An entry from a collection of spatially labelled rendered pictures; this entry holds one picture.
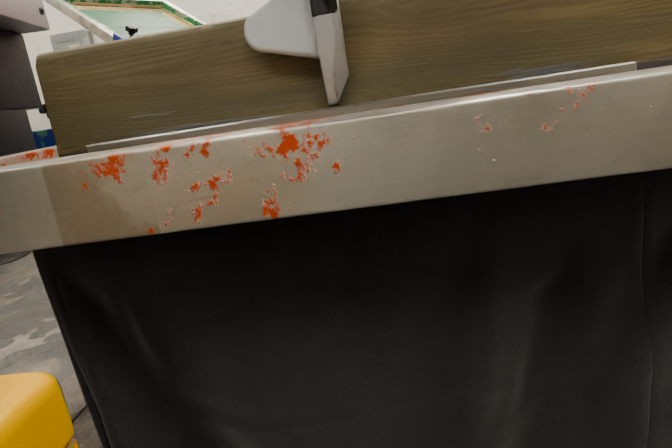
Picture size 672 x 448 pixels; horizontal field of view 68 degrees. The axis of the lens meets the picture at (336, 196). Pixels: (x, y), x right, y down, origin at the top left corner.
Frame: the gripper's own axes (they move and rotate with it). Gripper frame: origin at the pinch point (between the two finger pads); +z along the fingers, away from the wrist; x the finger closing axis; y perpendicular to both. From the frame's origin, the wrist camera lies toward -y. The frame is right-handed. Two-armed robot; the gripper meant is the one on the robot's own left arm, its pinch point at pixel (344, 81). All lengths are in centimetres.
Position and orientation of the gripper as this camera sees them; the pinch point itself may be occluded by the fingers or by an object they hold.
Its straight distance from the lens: 34.0
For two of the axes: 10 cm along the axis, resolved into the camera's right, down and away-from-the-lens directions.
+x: -0.8, 2.3, -9.7
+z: 1.5, 9.7, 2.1
